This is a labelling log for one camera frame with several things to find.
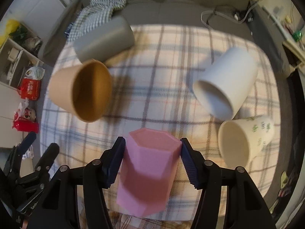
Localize grey sofa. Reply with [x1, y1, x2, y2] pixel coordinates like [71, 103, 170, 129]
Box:
[38, 0, 290, 77]

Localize red plastic bag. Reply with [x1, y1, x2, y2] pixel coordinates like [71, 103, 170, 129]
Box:
[17, 78, 41, 101]

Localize white door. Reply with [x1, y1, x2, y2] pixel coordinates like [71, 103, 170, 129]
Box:
[1, 0, 72, 39]

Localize green soda can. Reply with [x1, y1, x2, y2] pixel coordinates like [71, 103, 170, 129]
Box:
[292, 30, 303, 42]

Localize grey plastic cup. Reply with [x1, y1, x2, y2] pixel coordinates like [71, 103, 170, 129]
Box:
[73, 16, 135, 62]

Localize white cup green print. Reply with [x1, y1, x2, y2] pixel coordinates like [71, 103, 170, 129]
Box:
[218, 115, 275, 169]

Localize red cartoon bag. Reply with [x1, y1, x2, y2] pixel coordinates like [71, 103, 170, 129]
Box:
[12, 99, 39, 133]

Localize plain white cup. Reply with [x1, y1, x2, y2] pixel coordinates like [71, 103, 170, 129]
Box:
[192, 48, 258, 120]

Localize pink hexagonal cup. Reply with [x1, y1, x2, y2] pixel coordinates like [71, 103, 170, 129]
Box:
[116, 128, 182, 217]

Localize white cable on sofa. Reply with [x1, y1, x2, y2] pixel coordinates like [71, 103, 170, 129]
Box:
[200, 3, 259, 31]

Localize white shelf unit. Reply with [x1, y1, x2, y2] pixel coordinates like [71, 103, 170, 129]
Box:
[1, 23, 43, 88]

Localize plaid table blanket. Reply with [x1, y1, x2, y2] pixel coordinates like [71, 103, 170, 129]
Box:
[40, 23, 281, 229]

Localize yellow plastic bag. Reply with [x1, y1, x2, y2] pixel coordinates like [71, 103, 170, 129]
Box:
[0, 19, 20, 46]

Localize white bedside cabinet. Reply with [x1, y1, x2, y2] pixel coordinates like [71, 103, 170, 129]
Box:
[248, 0, 304, 78]

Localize white plastic bag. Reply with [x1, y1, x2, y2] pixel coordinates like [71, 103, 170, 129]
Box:
[25, 66, 45, 81]

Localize checkered green-white cloth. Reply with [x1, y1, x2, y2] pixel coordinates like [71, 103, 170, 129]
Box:
[67, 0, 127, 42]

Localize brown paper cup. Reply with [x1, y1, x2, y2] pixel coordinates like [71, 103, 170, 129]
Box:
[49, 59, 112, 123]

